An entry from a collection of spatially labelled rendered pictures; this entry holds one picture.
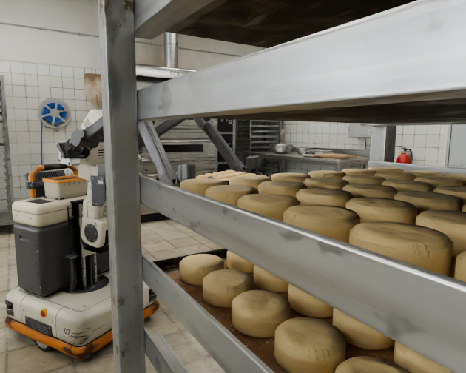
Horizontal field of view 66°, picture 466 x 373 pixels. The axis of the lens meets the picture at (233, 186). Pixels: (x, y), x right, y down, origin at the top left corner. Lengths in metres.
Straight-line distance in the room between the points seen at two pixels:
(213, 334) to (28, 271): 2.09
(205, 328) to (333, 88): 0.20
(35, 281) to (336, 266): 2.19
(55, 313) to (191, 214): 1.94
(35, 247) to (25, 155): 3.47
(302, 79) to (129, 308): 0.33
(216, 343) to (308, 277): 0.12
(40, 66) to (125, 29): 5.27
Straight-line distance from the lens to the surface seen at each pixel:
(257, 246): 0.21
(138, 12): 0.40
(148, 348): 0.46
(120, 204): 0.40
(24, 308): 2.40
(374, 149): 0.67
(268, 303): 0.32
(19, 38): 5.72
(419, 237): 0.20
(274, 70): 0.19
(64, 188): 2.28
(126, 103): 0.40
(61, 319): 2.16
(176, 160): 4.88
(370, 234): 0.20
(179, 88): 0.30
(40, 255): 2.22
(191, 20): 0.38
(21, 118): 5.59
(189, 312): 0.32
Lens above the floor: 1.20
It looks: 9 degrees down
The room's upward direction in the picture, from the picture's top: straight up
